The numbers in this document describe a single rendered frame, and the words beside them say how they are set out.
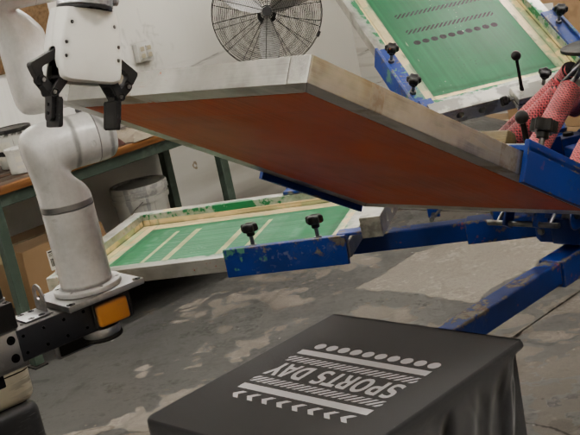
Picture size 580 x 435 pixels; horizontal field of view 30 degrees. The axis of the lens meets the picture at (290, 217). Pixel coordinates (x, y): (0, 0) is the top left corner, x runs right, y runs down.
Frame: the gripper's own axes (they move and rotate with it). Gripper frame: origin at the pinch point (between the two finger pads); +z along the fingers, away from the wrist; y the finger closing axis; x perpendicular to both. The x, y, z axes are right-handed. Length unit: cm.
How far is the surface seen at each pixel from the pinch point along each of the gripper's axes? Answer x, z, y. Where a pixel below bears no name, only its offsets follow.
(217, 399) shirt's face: -15, 45, -37
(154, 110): -11.8, -3.0, -20.8
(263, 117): 7.1, -1.6, -26.7
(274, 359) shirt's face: -17, 40, -53
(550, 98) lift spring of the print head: -11, -12, -133
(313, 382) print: -2, 42, -48
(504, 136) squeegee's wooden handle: 17, 0, -74
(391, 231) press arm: -52, 20, -127
